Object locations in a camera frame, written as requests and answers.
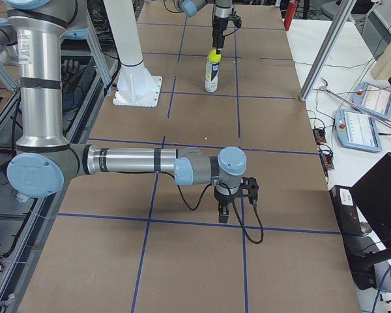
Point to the red cylinder tube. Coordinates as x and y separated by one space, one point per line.
289 15

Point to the far teach pendant tablet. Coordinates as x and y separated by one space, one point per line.
374 98

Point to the near teach pendant tablet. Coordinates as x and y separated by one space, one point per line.
357 131

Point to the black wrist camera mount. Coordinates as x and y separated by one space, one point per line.
235 19
249 189

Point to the clear tennis ball can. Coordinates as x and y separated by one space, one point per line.
211 73

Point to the metal reacher grabber stick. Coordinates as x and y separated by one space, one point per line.
339 96

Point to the black monitor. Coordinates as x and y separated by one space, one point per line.
372 195

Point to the aluminium frame post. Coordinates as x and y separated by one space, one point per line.
331 36

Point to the black computer box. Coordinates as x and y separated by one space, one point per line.
346 213

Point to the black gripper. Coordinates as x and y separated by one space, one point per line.
223 197
217 27

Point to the teach pendant tablet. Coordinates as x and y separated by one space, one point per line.
357 131
374 98

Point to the orange black connector block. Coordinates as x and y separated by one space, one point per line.
320 135

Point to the yellow tennis ball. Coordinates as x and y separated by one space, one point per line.
213 57

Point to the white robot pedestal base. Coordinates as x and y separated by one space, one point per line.
135 86

